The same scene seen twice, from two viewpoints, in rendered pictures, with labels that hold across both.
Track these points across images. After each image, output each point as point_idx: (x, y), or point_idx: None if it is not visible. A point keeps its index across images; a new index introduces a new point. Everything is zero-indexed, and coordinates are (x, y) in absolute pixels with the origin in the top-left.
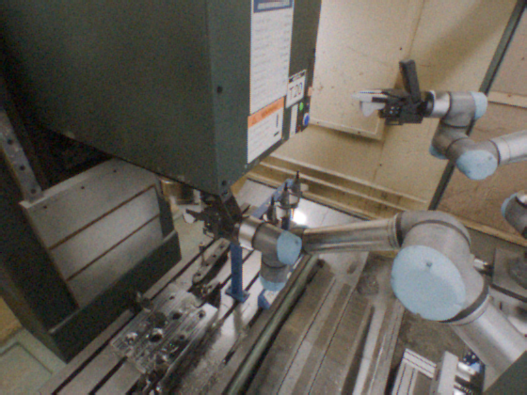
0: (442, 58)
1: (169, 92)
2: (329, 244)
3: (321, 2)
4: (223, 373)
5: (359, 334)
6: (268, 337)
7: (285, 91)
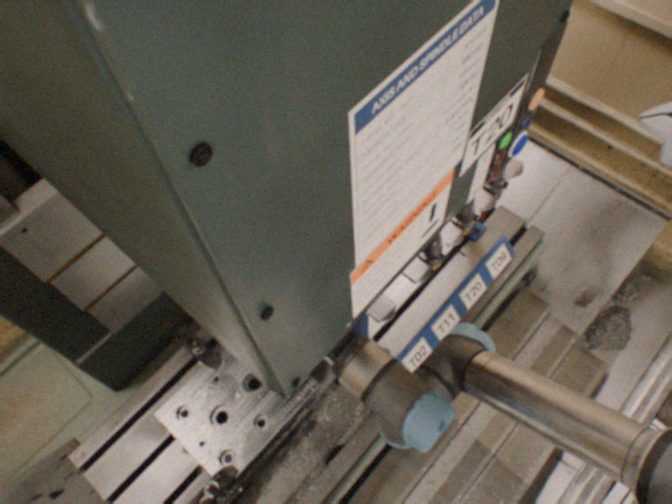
0: None
1: (169, 269)
2: (511, 415)
3: None
4: (321, 480)
5: None
6: None
7: (459, 157)
